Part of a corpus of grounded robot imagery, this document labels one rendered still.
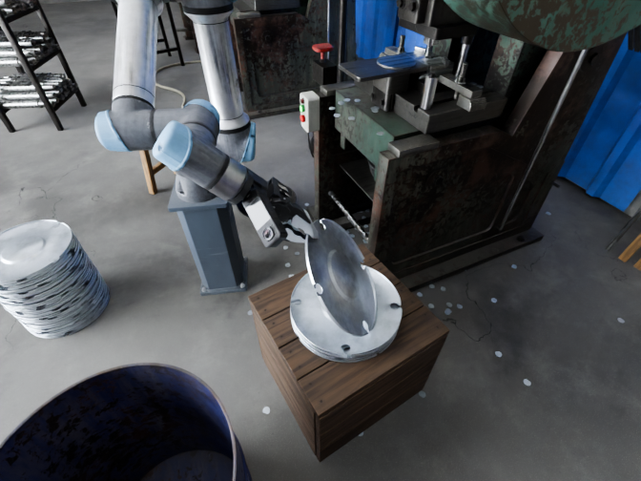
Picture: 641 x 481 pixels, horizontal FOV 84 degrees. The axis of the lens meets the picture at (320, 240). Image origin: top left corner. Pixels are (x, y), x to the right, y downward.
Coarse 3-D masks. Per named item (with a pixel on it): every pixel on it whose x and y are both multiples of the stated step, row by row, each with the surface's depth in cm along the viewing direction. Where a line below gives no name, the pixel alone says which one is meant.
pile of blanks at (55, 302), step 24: (72, 240) 121; (72, 264) 120; (0, 288) 109; (24, 288) 111; (48, 288) 115; (72, 288) 122; (96, 288) 134; (24, 312) 118; (48, 312) 120; (72, 312) 126; (96, 312) 134; (48, 336) 128
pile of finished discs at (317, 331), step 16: (304, 288) 97; (320, 288) 97; (384, 288) 97; (304, 304) 93; (320, 304) 93; (384, 304) 93; (400, 304) 93; (304, 320) 89; (320, 320) 89; (384, 320) 89; (400, 320) 89; (304, 336) 85; (320, 336) 86; (336, 336) 86; (352, 336) 86; (368, 336) 86; (384, 336) 86; (320, 352) 85; (336, 352) 82; (352, 352) 83; (368, 352) 84
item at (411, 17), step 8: (400, 0) 102; (408, 0) 101; (416, 0) 98; (424, 0) 98; (432, 0) 97; (440, 0) 97; (400, 8) 105; (408, 8) 100; (416, 8) 99; (424, 8) 99; (432, 8) 98; (440, 8) 98; (448, 8) 99; (400, 16) 106; (408, 16) 103; (416, 16) 100; (424, 16) 101; (432, 16) 99; (440, 16) 100; (448, 16) 101; (456, 16) 102; (424, 24) 102; (432, 24) 100; (440, 24) 101; (448, 24) 102
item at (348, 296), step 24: (312, 240) 78; (336, 240) 88; (312, 264) 74; (336, 264) 82; (360, 264) 94; (336, 288) 78; (360, 288) 88; (336, 312) 74; (360, 312) 83; (360, 336) 78
